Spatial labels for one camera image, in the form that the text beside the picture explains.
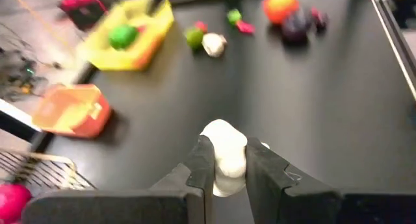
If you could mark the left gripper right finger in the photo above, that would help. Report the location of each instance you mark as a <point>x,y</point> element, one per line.
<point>286,201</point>

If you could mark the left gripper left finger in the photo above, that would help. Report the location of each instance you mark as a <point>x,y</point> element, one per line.
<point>130,207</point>

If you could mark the white garlic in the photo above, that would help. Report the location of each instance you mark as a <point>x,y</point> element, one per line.
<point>227,152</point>

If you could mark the red strawberry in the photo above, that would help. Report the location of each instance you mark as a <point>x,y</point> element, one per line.
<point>13,201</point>

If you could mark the green bell pepper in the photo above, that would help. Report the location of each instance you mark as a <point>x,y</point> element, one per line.
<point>123,37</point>

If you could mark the beige garlic bulb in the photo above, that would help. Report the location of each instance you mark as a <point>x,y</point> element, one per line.
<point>214,44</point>

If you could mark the small red chili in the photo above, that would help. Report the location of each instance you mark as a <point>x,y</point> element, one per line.
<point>245,27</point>

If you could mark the bright red pepper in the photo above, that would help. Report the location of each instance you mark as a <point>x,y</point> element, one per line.
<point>141,29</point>

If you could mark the green lime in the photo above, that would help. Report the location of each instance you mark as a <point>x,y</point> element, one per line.
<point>194,39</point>

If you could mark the small green vegetable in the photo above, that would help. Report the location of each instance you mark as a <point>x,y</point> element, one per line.
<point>234,16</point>

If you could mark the small red tomato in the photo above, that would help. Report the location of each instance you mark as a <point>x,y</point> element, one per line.
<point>201,26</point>

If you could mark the orange fruit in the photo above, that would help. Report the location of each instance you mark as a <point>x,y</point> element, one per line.
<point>279,4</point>

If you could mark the small orange plastic bin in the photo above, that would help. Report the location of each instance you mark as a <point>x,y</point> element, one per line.
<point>87,126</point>

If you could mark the yellow translucent plastic bin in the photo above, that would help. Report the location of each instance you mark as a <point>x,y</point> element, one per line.
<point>97,55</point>

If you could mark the red black crate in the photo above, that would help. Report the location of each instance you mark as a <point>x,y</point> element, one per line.
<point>81,6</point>

